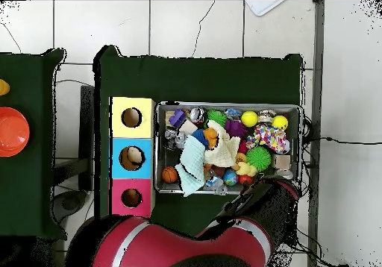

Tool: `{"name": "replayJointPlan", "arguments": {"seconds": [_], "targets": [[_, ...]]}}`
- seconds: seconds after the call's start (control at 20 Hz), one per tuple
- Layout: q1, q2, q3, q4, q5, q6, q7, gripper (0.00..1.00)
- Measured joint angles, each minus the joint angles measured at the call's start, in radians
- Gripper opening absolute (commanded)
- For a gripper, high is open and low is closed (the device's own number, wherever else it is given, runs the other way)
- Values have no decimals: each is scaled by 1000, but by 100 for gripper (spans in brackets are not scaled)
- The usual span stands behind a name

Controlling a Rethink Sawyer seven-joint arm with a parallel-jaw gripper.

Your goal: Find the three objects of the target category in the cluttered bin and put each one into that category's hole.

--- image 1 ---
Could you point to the wooden box with three holes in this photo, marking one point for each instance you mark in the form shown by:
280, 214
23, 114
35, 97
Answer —
144, 120

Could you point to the green spiky ball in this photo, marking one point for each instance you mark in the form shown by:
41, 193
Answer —
258, 158
216, 117

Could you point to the purple rubber toy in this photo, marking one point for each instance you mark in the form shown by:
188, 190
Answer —
235, 127

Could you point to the grey metal rail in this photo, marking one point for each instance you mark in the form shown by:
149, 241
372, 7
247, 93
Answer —
317, 40

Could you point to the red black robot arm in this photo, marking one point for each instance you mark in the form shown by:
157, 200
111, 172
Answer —
179, 246

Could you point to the mint green cloth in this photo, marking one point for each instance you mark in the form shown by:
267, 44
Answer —
191, 162

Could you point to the yellow plush toy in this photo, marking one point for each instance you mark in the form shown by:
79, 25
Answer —
246, 169

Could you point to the white tray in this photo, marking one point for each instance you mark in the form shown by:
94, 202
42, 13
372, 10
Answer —
262, 6

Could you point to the cream knitted cloth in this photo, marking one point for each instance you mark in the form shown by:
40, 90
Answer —
222, 150

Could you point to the yellow ball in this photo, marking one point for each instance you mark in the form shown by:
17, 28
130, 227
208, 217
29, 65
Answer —
280, 122
249, 118

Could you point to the hamburger squishy toy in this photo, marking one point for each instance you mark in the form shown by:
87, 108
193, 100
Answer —
240, 157

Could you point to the orange plastic cup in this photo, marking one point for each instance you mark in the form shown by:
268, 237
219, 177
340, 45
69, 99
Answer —
12, 131

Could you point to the polka dot cloth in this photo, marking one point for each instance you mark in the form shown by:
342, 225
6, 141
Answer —
271, 137

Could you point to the silver mesh bin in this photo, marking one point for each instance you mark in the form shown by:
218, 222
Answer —
170, 159

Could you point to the green covered side table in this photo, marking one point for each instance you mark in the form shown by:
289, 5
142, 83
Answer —
27, 70

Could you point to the orange basketball toy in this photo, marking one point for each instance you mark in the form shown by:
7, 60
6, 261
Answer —
170, 174

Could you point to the dark green table cloth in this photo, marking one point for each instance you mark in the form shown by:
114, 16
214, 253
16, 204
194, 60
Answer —
194, 82

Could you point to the yellow plastic toy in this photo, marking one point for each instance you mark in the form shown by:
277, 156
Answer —
3, 87

